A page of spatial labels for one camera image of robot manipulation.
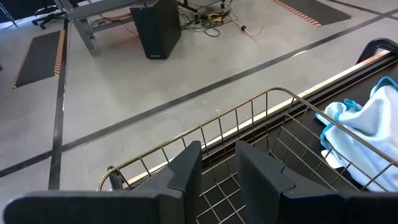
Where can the black orange-striped floor mat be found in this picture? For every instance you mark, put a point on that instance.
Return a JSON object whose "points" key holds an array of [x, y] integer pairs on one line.
{"points": [[317, 11], [37, 59]]}

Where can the grey desk frame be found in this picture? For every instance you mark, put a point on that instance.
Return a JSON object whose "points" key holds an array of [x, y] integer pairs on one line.
{"points": [[84, 34]]}

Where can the black computer tower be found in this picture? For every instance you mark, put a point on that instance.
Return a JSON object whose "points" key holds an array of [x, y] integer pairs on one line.
{"points": [[158, 28]]}

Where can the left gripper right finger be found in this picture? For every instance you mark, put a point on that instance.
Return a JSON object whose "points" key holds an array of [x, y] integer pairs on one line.
{"points": [[311, 208]]}

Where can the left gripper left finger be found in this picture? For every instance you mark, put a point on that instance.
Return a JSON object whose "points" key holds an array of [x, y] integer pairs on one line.
{"points": [[124, 208]]}

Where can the light blue microfiber towel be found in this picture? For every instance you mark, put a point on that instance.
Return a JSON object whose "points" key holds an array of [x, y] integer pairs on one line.
{"points": [[367, 130]]}

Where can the black wheeled table base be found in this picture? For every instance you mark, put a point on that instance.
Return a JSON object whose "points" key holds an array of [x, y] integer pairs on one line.
{"points": [[199, 4]]}

